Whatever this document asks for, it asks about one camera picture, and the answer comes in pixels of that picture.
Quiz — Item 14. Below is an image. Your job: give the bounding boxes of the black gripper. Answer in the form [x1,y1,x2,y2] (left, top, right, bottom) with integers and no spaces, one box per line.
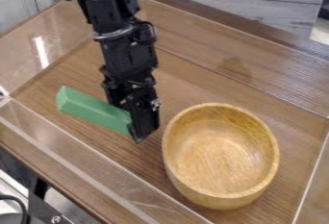
[93,21,159,142]

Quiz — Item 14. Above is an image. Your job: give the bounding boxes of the green rectangular block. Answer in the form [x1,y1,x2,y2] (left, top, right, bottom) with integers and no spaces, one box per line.
[55,86,132,136]

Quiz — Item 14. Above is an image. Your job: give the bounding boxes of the brown wooden bowl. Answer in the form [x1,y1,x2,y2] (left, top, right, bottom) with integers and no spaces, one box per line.
[162,103,279,210]

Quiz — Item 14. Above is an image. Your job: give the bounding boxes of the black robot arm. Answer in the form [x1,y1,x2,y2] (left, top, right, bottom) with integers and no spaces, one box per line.
[76,0,159,141]

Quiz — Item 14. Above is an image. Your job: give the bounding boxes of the black table leg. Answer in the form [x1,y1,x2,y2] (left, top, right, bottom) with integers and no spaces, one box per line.
[31,177,49,200]

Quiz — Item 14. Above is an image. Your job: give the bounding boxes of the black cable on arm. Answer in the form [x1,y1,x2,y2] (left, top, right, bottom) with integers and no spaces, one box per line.
[135,19,159,45]

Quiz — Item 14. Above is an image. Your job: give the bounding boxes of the clear acrylic tray wall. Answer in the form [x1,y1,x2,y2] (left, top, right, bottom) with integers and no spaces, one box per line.
[0,0,329,224]

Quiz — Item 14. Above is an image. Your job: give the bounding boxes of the black cable near floor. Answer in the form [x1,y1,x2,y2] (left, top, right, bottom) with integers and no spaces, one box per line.
[0,193,31,224]

